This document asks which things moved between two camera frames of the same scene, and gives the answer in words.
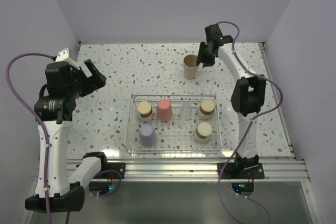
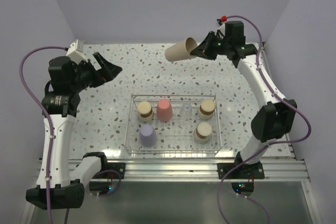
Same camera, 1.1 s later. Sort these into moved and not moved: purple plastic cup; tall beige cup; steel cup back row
Moved: tall beige cup
Not moved: steel cup back row; purple plastic cup
